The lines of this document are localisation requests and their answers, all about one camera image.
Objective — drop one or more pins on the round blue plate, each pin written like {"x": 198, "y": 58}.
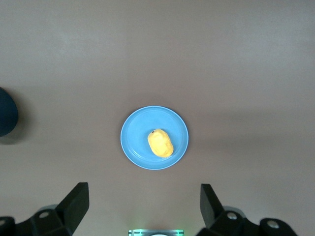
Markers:
{"x": 137, "y": 137}

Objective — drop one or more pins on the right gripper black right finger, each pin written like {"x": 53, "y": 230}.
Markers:
{"x": 211, "y": 211}

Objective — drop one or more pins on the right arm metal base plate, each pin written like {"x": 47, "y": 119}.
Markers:
{"x": 137, "y": 232}

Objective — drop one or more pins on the brown table cover sheet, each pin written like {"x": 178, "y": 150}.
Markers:
{"x": 221, "y": 61}

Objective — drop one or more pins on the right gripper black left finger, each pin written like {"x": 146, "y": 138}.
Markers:
{"x": 73, "y": 209}

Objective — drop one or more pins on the yellow potato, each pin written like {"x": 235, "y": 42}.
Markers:
{"x": 160, "y": 143}

